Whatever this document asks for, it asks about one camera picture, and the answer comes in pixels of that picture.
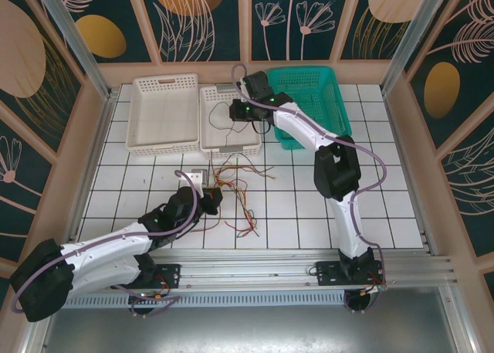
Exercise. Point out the aluminium side rail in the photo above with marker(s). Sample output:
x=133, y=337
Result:
x=397, y=136
x=101, y=129

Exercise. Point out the teal plastic basket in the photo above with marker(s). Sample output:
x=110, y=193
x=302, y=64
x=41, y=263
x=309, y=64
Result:
x=308, y=86

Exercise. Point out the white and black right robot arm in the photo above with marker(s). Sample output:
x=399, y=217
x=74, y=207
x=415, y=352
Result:
x=347, y=221

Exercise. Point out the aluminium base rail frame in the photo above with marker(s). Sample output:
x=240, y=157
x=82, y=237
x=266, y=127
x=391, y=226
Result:
x=251, y=270

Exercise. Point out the large white plastic basket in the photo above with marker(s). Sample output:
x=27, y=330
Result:
x=166, y=109

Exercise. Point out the grey metal sheet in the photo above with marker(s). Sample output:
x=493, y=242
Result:
x=251, y=330

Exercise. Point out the aluminium corner post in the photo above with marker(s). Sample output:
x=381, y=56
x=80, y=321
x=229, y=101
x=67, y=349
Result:
x=73, y=32
x=417, y=32

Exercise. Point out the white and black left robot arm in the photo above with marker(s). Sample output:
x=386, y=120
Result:
x=104, y=248

